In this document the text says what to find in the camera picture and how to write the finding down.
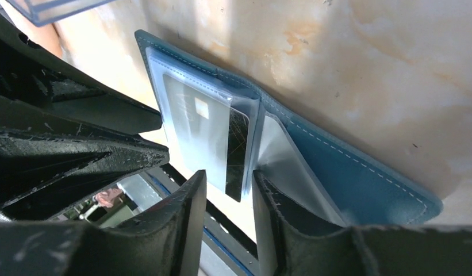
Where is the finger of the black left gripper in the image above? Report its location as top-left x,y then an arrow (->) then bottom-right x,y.
0,95 -> 169,220
0,13 -> 162,135

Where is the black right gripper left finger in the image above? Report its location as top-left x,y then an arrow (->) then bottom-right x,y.
117,170 -> 206,275

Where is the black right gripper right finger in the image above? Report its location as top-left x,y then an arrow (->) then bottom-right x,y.
253,170 -> 354,275

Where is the clear acrylic card box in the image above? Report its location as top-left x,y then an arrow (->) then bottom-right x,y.
7,0 -> 112,27

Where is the blue leather card holder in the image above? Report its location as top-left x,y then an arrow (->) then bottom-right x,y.
135,30 -> 443,225

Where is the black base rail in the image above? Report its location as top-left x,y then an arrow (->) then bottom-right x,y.
141,164 -> 260,275

